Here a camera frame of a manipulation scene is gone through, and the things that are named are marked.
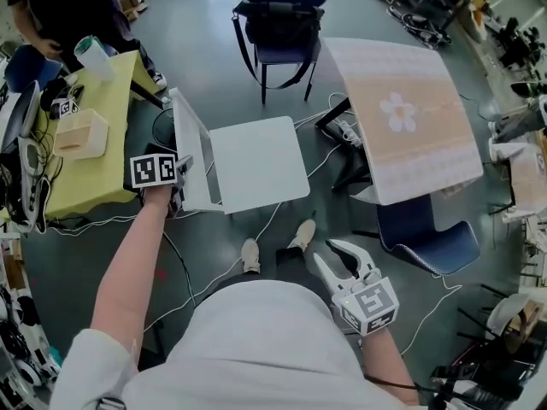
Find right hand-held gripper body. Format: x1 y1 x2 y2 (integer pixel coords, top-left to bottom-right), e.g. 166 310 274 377
331 269 401 337

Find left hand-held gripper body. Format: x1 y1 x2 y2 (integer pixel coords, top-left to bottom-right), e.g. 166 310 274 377
122 142 187 220

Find black shoulder bag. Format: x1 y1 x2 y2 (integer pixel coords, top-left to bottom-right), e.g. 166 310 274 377
231 0 326 91

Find person's right forearm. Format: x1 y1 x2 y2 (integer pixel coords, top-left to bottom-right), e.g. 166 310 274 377
362 325 421 406

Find person's left forearm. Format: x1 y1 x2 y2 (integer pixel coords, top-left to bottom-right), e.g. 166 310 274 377
90 184 174 349

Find blue padded chair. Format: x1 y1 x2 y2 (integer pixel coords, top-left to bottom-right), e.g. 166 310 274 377
374 193 482 278

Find blue plastic chair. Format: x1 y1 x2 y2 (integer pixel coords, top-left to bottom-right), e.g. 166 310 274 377
3 44 66 94

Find person's black trousers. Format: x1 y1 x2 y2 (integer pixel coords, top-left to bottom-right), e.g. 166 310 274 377
221 247 335 301

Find person's right beige shoe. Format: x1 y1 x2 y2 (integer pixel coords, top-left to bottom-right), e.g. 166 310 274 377
287 219 318 252

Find person's beige shoe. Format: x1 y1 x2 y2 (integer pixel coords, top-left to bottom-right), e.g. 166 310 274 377
287 219 318 252
240 237 262 274

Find table with yellow cloth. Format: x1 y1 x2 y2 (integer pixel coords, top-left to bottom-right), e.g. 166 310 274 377
35 49 160 221

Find person's left beige shoe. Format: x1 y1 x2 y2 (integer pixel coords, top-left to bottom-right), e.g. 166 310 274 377
240 237 262 274

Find person's white shirt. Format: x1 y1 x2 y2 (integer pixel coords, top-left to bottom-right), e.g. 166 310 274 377
50 278 431 410

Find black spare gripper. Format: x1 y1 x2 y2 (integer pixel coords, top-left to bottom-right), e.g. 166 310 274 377
39 77 85 121

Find white and grey device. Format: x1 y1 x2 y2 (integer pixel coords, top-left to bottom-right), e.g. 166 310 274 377
15 136 53 235

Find white power strip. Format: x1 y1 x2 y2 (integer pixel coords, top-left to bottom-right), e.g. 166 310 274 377
336 119 365 148

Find table with floral cloth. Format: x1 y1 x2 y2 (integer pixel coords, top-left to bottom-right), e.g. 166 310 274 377
322 36 485 207

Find white roll with green end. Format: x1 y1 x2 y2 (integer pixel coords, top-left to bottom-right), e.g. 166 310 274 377
73 34 117 83

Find grey monitor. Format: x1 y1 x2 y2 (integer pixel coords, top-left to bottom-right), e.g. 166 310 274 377
0 79 42 154

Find small table with pale cloth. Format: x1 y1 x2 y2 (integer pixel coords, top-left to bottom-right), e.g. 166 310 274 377
488 139 547 225

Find white looped floor cable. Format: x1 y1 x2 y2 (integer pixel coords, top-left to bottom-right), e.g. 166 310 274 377
398 270 464 357

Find long white floor cable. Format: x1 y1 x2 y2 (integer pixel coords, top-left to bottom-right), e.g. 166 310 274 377
143 201 284 333

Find black floor cable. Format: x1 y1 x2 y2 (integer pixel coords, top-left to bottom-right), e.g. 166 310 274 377
161 230 197 308

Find white power strip cable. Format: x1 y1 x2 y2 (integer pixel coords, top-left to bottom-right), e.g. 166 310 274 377
293 91 352 179

